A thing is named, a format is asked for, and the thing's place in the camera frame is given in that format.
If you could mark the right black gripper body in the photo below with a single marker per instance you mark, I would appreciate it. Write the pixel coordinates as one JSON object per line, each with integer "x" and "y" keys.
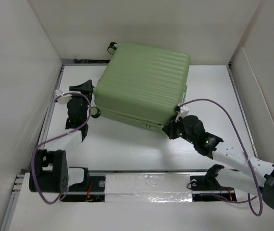
{"x": 176, "y": 129}

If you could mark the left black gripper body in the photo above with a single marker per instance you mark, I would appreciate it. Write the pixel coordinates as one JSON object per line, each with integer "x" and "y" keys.
{"x": 87, "y": 94}

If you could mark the green suitcase with blue lining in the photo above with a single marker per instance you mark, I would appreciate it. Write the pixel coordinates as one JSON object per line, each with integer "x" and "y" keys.
{"x": 142, "y": 85}

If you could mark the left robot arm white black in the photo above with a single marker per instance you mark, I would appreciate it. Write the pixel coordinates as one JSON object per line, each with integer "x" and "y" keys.
{"x": 49, "y": 171}

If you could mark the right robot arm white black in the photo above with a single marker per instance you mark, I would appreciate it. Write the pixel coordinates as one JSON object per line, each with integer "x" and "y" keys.
{"x": 235, "y": 170}

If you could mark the silver tape strip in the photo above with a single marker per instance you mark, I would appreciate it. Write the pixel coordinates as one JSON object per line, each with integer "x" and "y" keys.
{"x": 147, "y": 188}

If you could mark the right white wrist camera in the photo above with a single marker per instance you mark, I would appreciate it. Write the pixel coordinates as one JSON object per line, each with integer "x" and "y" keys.
{"x": 182, "y": 111}

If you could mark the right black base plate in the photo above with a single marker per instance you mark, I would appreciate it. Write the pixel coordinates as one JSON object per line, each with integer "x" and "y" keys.
{"x": 205, "y": 191}

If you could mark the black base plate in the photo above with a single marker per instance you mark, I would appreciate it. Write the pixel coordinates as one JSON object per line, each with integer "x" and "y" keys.
{"x": 205, "y": 191}
{"x": 94, "y": 191}

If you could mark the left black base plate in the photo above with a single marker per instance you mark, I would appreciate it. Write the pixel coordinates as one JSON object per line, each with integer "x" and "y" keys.
{"x": 94, "y": 191}

